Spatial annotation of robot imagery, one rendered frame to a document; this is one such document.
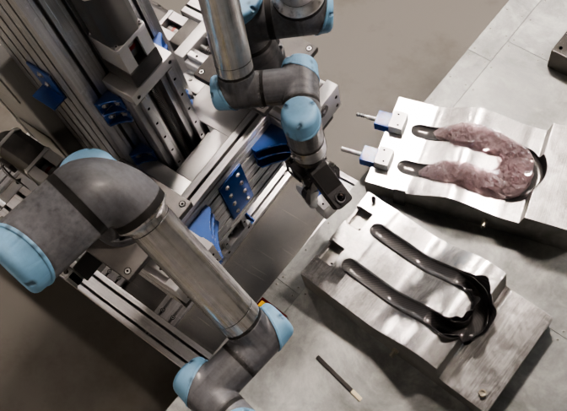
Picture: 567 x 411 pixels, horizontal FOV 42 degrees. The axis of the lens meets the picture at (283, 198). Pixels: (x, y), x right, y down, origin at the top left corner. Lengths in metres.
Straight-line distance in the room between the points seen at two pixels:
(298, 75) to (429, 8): 1.80
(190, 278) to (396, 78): 1.98
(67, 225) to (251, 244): 1.48
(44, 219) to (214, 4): 0.53
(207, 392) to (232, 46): 0.63
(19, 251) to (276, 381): 0.83
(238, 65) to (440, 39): 1.78
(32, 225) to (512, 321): 1.05
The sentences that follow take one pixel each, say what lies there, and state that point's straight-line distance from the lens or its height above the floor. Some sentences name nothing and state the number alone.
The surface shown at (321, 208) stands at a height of 0.96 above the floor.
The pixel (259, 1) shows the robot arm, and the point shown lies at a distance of 1.64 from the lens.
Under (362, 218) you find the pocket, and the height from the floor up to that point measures 0.86.
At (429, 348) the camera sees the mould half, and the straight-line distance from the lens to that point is 1.60.
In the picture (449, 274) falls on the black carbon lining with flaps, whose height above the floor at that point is 0.91.
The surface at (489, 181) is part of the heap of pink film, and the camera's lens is 1.78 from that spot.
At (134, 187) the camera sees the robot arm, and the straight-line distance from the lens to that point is 1.11.
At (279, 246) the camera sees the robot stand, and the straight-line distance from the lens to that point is 2.49.
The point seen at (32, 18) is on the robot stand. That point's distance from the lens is 1.45.
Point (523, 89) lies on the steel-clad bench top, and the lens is 2.04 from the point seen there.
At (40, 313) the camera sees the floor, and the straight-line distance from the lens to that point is 2.91.
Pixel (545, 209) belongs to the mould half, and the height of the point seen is 0.91.
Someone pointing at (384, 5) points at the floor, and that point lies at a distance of 3.25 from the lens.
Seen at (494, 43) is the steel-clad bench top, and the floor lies 0.80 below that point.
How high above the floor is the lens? 2.48
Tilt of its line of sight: 63 degrees down
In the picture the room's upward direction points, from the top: 19 degrees counter-clockwise
